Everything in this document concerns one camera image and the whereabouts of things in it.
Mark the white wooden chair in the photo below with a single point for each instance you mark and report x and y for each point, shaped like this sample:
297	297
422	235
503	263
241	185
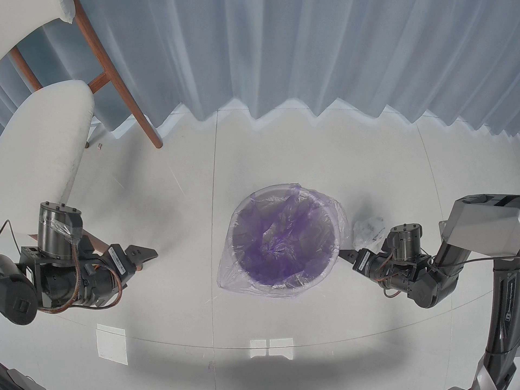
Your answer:
48	128

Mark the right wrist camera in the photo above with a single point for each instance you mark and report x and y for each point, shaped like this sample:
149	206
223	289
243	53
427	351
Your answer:
393	242

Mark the purple plastic bag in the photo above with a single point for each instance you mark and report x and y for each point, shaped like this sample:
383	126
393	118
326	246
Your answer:
280	242

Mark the clear plastic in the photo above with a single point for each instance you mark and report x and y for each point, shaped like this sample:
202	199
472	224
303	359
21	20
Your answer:
367	232

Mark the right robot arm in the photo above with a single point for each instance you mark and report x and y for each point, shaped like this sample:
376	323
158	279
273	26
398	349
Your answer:
430	291

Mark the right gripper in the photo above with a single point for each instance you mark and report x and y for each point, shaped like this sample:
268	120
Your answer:
375	266

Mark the white trash bin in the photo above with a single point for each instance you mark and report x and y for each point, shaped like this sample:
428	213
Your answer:
284	284

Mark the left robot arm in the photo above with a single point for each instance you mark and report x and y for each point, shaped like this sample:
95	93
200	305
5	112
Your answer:
24	295

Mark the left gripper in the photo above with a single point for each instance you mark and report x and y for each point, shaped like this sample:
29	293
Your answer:
103	287

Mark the blue-grey curtain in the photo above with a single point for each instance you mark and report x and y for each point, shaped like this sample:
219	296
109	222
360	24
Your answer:
284	35

